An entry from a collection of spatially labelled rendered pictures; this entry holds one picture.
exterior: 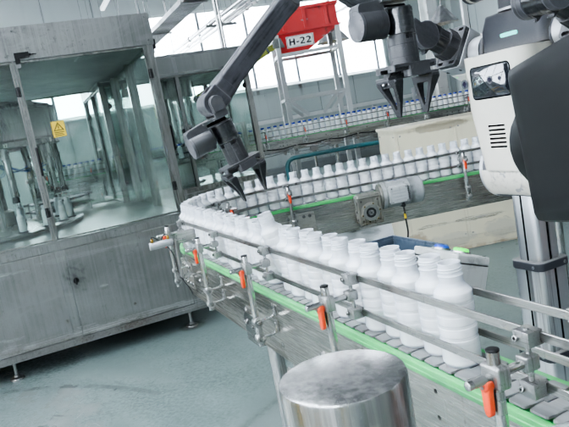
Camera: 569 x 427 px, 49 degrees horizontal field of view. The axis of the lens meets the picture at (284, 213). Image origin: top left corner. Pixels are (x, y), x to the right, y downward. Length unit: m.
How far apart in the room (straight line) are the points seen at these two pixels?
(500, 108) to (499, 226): 4.27
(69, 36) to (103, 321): 2.00
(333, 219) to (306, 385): 2.96
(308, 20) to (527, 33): 6.66
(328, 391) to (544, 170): 0.08
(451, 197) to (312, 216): 0.72
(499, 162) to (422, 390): 0.80
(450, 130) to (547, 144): 5.48
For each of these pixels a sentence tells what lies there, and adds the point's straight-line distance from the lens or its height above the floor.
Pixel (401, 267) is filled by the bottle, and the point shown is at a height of 1.14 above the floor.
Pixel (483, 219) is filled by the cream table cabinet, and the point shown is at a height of 0.23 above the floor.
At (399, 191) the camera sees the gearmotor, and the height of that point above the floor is 0.99.
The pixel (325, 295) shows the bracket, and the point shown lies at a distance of 1.17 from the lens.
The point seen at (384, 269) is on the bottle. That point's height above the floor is 1.13.
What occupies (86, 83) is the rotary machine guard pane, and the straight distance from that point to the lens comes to 4.62.
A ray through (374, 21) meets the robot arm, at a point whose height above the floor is 1.57.
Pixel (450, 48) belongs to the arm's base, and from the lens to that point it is 1.87.
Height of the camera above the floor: 1.42
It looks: 8 degrees down
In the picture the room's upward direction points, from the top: 11 degrees counter-clockwise
